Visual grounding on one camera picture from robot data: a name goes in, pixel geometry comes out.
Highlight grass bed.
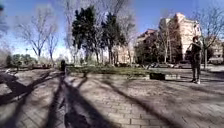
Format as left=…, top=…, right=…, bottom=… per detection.
left=66, top=65, right=158, bottom=76

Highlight stone kerb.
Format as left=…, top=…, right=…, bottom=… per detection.
left=66, top=72, right=183, bottom=81

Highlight dark evergreen trees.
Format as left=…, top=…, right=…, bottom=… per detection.
left=70, top=5, right=128, bottom=66

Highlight brick paved path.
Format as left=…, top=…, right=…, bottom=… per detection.
left=0, top=67, right=224, bottom=128

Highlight red brick building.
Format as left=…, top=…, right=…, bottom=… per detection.
left=134, top=28, right=160, bottom=64

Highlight dark bin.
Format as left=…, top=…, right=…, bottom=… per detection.
left=59, top=59, right=67, bottom=72

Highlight bare tree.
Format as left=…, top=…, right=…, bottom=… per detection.
left=156, top=9, right=178, bottom=64
left=193, top=4, right=224, bottom=70
left=14, top=6, right=63, bottom=65

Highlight row of parked cars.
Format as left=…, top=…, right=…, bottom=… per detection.
left=146, top=60, right=194, bottom=70

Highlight beige apartment building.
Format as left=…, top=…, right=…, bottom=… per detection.
left=159, top=12, right=203, bottom=64

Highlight person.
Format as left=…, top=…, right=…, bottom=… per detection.
left=186, top=35, right=204, bottom=85

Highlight green bushes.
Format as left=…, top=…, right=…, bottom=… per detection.
left=4, top=53, right=38, bottom=68

